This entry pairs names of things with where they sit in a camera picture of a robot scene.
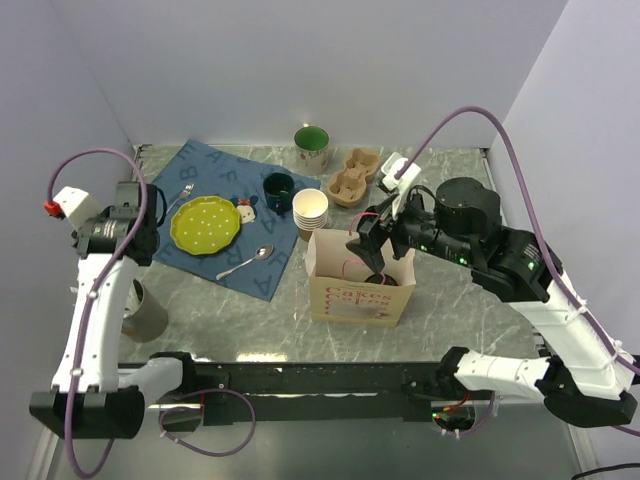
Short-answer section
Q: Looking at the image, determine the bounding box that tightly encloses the cream cakes paper bag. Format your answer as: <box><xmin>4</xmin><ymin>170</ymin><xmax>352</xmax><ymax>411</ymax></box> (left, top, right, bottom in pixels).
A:
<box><xmin>305</xmin><ymin>229</ymin><xmax>416</xmax><ymax>327</ymax></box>

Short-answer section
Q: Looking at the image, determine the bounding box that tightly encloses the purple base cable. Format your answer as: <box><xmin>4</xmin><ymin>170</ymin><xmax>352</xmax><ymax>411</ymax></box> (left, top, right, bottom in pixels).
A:
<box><xmin>158</xmin><ymin>391</ymin><xmax>259</xmax><ymax>459</ymax></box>

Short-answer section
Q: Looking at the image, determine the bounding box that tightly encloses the brown pulp cup carrier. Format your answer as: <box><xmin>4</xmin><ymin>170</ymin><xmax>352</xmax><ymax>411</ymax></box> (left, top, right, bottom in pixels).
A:
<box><xmin>327</xmin><ymin>147</ymin><xmax>380</xmax><ymax>208</ymax></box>

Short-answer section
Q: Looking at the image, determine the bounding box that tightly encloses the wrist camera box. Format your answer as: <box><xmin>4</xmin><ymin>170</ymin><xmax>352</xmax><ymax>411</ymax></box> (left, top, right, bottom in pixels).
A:
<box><xmin>44</xmin><ymin>186</ymin><xmax>103</xmax><ymax>231</ymax></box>
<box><xmin>378</xmin><ymin>152</ymin><xmax>421</xmax><ymax>220</ymax></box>

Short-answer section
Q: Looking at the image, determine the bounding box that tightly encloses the dark green mug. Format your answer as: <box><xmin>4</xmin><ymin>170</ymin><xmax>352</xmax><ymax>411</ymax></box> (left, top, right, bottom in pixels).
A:
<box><xmin>263</xmin><ymin>172</ymin><xmax>295</xmax><ymax>216</ymax></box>

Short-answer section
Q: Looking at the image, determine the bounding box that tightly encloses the grey cup of straws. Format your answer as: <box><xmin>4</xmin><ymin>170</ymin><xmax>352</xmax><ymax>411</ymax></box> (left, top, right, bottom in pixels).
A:
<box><xmin>121</xmin><ymin>279</ymin><xmax>169</xmax><ymax>343</ymax></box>

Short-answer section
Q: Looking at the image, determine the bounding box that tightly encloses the yellow-green dotted plate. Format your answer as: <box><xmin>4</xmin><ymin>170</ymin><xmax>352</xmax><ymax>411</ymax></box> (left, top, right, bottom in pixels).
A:
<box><xmin>169</xmin><ymin>196</ymin><xmax>241</xmax><ymax>256</ymax></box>

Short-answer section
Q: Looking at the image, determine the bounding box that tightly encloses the silver spoon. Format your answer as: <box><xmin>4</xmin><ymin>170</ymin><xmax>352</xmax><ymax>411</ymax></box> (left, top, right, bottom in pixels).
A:
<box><xmin>215</xmin><ymin>244</ymin><xmax>274</xmax><ymax>281</ymax></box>

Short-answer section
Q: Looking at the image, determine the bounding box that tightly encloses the silver fork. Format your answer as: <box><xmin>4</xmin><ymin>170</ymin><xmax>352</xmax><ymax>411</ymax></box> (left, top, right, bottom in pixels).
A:
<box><xmin>165</xmin><ymin>183</ymin><xmax>195</xmax><ymax>214</ymax></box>

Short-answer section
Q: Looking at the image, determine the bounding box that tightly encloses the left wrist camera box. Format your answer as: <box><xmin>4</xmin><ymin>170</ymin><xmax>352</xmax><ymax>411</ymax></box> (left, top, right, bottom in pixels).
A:
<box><xmin>44</xmin><ymin>186</ymin><xmax>103</xmax><ymax>231</ymax></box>

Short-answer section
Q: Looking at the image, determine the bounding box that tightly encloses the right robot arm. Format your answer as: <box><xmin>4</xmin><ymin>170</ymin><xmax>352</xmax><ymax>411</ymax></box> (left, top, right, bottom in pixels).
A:
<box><xmin>346</xmin><ymin>177</ymin><xmax>639</xmax><ymax>430</ymax></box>

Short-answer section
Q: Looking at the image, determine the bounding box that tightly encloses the black cup lid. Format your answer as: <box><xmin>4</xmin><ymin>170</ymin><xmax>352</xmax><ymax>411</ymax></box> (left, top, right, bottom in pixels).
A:
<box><xmin>364</xmin><ymin>272</ymin><xmax>398</xmax><ymax>286</ymax></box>

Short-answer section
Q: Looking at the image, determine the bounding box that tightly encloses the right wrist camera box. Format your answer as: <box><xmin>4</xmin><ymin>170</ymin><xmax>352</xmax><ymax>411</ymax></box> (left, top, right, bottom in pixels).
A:
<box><xmin>378</xmin><ymin>152</ymin><xmax>421</xmax><ymax>220</ymax></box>

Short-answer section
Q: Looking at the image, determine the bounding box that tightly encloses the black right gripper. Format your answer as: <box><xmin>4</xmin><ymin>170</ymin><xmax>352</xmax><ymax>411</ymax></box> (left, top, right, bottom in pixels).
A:
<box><xmin>345</xmin><ymin>182</ymin><xmax>477</xmax><ymax>272</ymax></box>

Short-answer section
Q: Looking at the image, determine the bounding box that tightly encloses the blue letter-print cloth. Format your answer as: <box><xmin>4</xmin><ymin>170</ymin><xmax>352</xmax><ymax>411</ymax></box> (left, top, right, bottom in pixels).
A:
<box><xmin>152</xmin><ymin>140</ymin><xmax>320</xmax><ymax>302</ymax></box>

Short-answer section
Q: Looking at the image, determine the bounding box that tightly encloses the white floral mug green inside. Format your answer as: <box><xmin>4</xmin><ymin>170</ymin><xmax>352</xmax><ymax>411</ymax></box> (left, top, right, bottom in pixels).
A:
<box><xmin>294</xmin><ymin>124</ymin><xmax>330</xmax><ymax>175</ymax></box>

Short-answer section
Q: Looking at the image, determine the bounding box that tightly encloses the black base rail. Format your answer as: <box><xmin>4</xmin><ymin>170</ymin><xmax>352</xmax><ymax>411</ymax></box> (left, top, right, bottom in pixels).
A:
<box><xmin>137</xmin><ymin>348</ymin><xmax>501</xmax><ymax>427</ymax></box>

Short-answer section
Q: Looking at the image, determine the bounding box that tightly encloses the mouse plush toy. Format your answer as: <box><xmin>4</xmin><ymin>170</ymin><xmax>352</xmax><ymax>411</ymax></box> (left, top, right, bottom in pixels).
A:
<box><xmin>231</xmin><ymin>195</ymin><xmax>259</xmax><ymax>225</ymax></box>

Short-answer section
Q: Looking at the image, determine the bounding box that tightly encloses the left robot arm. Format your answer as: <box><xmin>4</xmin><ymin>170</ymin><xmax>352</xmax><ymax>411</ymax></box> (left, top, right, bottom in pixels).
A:
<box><xmin>29</xmin><ymin>181</ymin><xmax>199</xmax><ymax>439</ymax></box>

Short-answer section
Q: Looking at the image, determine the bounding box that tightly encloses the stack of paper cups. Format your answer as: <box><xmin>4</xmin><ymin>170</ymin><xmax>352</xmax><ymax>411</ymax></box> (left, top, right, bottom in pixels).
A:
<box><xmin>292</xmin><ymin>188</ymin><xmax>329</xmax><ymax>242</ymax></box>

